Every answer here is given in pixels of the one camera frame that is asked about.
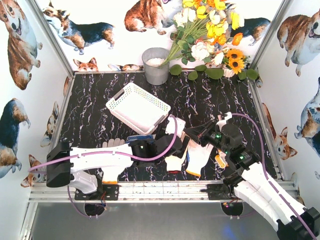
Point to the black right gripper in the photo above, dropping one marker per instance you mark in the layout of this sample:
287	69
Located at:
200	134

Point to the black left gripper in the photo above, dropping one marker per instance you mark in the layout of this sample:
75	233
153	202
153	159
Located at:
183	145

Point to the blue dotted white glove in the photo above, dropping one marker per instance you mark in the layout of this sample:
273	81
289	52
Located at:
148	137

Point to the cream knit glove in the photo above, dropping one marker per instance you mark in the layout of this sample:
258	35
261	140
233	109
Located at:
174	163

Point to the yellow dotted white glove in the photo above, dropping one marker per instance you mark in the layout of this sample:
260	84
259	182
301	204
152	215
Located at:
111	173

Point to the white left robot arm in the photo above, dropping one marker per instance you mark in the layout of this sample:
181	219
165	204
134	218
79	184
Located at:
86	168

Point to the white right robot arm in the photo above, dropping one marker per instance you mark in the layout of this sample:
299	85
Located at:
250	182

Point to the white perforated storage basket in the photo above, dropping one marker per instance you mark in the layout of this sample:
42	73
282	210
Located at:
138	109

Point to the white glove orange cuff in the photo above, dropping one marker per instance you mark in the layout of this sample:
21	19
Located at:
199	157

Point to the blue glove under white glove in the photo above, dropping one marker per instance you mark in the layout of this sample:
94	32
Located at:
187	157

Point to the orange trimmed white glove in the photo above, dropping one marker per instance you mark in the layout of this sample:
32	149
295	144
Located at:
220	158

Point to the grey metal bucket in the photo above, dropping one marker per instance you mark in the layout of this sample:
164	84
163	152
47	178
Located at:
155	68

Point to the artificial flower bouquet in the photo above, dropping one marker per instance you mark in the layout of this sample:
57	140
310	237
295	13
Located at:
209	31

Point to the aluminium front rail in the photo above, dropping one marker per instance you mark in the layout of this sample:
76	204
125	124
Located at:
135	191

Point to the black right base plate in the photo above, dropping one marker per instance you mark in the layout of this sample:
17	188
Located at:
218	192

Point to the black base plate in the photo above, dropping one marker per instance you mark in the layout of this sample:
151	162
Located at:
218	192
108	192

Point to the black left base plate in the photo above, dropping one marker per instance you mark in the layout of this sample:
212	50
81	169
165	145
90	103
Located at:
108	192

